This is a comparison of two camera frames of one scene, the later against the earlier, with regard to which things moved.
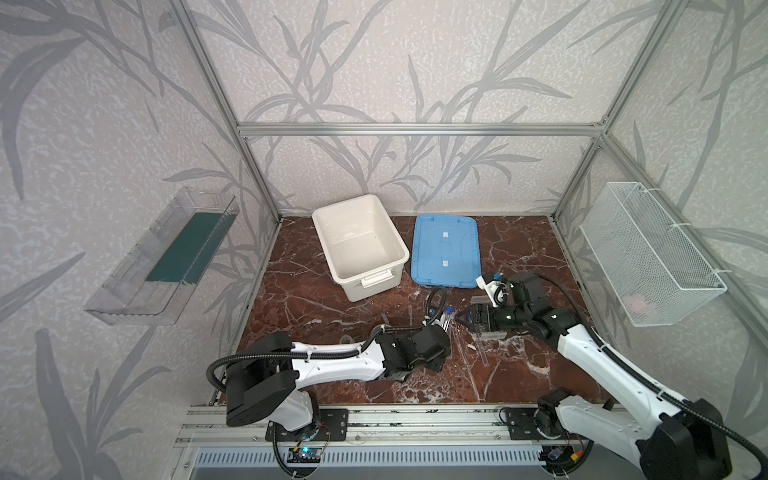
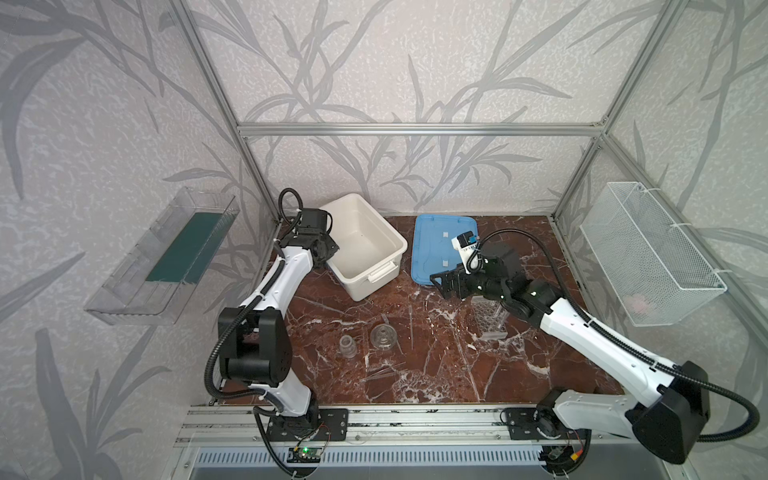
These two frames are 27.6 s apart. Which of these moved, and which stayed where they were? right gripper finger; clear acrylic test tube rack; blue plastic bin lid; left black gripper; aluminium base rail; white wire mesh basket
Moved: left black gripper; right gripper finger
Stayed: aluminium base rail; clear acrylic test tube rack; white wire mesh basket; blue plastic bin lid
